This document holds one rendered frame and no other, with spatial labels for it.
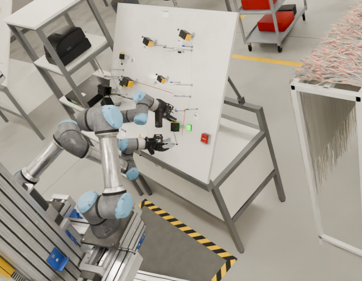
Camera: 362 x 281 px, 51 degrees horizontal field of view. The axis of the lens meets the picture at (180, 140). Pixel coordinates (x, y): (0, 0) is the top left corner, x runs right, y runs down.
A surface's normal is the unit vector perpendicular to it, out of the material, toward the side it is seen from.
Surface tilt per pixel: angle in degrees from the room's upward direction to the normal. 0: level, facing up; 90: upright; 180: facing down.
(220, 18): 52
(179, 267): 0
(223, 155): 0
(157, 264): 0
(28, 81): 90
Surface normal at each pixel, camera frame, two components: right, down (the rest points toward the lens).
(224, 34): -0.73, 0.07
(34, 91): 0.72, 0.24
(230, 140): -0.33, -0.71
